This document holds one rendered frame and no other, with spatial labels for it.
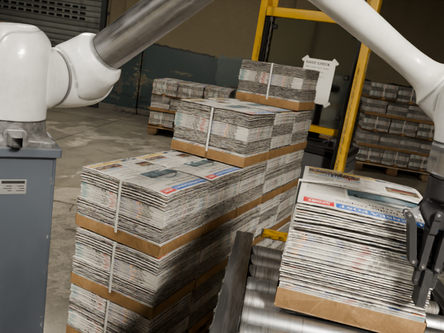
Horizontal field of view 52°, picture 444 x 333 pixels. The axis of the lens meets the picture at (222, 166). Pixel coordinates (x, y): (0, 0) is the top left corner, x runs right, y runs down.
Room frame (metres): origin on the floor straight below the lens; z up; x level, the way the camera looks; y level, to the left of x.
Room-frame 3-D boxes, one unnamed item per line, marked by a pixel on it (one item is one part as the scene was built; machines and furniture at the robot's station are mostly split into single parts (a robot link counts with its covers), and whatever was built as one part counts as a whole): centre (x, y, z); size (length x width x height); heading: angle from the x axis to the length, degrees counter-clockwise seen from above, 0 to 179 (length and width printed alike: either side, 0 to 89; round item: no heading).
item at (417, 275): (0.77, -0.37, 0.96); 0.03 x 0.01 x 0.05; 85
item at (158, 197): (1.99, 0.07, 0.42); 1.17 x 0.39 x 0.83; 154
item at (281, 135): (2.37, -0.11, 0.95); 0.38 x 0.29 x 0.23; 63
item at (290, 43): (3.05, -0.44, 1.27); 0.57 x 0.01 x 0.65; 64
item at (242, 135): (2.11, 0.02, 0.95); 0.38 x 0.29 x 0.23; 64
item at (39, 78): (1.10, 0.52, 1.17); 0.18 x 0.16 x 0.22; 159
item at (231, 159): (2.10, 0.02, 0.86); 0.38 x 0.29 x 0.04; 64
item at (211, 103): (2.11, 0.01, 1.06); 0.37 x 0.29 x 0.01; 64
